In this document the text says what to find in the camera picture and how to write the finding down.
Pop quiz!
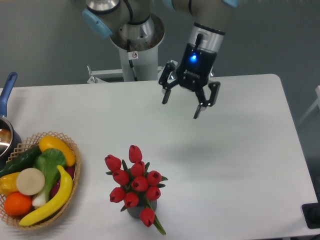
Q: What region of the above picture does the black device at edge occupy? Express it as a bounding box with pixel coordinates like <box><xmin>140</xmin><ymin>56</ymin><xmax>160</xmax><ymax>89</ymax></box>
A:
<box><xmin>301</xmin><ymin>202</ymin><xmax>320</xmax><ymax>229</ymax></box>

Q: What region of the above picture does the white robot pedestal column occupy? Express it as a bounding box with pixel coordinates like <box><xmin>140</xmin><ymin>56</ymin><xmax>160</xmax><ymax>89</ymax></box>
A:
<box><xmin>110</xmin><ymin>13</ymin><xmax>165</xmax><ymax>82</ymax></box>

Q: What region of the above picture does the blue handled saucepan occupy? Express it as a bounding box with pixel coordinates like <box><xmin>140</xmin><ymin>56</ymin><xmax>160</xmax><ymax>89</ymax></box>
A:
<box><xmin>0</xmin><ymin>72</ymin><xmax>22</xmax><ymax>170</ymax></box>

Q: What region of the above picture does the white furniture part right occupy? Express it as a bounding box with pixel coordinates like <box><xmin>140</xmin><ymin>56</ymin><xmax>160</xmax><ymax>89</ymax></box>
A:
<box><xmin>297</xmin><ymin>85</ymin><xmax>320</xmax><ymax>127</ymax></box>

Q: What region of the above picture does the red tulip bouquet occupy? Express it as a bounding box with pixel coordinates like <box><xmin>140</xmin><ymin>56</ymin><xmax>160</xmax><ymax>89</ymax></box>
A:
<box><xmin>104</xmin><ymin>145</ymin><xmax>168</xmax><ymax>235</ymax></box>

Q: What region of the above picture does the black cable on pedestal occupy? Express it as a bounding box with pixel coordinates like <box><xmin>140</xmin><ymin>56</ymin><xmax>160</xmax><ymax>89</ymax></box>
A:
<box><xmin>126</xmin><ymin>39</ymin><xmax>139</xmax><ymax>82</ymax></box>

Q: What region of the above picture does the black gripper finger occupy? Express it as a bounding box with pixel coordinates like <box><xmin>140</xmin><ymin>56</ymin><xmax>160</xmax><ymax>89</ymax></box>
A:
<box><xmin>158</xmin><ymin>61</ymin><xmax>178</xmax><ymax>104</ymax></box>
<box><xmin>193</xmin><ymin>81</ymin><xmax>221</xmax><ymax>119</ymax></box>

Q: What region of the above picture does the green bok choy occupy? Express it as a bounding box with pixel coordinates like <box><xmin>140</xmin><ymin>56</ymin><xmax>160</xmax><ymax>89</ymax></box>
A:
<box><xmin>32</xmin><ymin>148</ymin><xmax>66</xmax><ymax>209</ymax></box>

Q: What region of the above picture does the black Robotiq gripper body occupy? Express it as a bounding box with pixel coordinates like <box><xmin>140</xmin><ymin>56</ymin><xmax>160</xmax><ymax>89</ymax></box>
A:
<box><xmin>176</xmin><ymin>43</ymin><xmax>217</xmax><ymax>92</ymax></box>

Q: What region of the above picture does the dark red vegetable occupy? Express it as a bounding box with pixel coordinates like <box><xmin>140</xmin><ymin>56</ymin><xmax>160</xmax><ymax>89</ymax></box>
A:
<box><xmin>50</xmin><ymin>166</ymin><xmax>75</xmax><ymax>199</ymax></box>

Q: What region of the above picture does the yellow banana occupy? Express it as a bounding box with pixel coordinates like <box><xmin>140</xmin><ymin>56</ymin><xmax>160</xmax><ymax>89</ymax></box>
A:
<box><xmin>19</xmin><ymin>165</ymin><xmax>73</xmax><ymax>227</ymax></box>

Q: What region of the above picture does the green cucumber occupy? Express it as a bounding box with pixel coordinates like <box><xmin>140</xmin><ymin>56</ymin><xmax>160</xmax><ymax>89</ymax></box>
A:
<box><xmin>0</xmin><ymin>145</ymin><xmax>42</xmax><ymax>177</ymax></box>

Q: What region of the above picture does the beige round slice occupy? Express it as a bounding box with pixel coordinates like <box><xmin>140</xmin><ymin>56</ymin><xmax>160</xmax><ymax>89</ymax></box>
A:
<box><xmin>16</xmin><ymin>168</ymin><xmax>45</xmax><ymax>196</ymax></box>

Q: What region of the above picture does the white metal base frame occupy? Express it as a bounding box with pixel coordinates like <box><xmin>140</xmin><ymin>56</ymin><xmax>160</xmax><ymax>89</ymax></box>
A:
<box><xmin>86</xmin><ymin>59</ymin><xmax>216</xmax><ymax>85</ymax></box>

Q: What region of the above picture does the dark grey ribbed vase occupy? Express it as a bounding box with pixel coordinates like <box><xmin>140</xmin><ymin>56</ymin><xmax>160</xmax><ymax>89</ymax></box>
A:
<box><xmin>127</xmin><ymin>200</ymin><xmax>158</xmax><ymax>219</ymax></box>

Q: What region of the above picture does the orange fruit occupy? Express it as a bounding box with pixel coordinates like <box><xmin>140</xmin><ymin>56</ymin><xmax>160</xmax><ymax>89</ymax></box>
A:
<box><xmin>4</xmin><ymin>192</ymin><xmax>32</xmax><ymax>217</ymax></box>

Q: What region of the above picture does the yellow bell pepper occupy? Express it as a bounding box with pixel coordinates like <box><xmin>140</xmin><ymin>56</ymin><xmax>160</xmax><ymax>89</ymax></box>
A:
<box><xmin>0</xmin><ymin>172</ymin><xmax>20</xmax><ymax>196</ymax></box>

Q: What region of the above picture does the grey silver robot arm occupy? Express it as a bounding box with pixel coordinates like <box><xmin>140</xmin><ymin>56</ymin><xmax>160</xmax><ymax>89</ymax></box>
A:
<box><xmin>82</xmin><ymin>0</ymin><xmax>238</xmax><ymax>117</ymax></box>

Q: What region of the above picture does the woven wicker basket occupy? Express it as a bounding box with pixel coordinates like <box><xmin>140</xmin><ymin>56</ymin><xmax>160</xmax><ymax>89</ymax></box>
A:
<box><xmin>0</xmin><ymin>131</ymin><xmax>81</xmax><ymax>231</ymax></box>

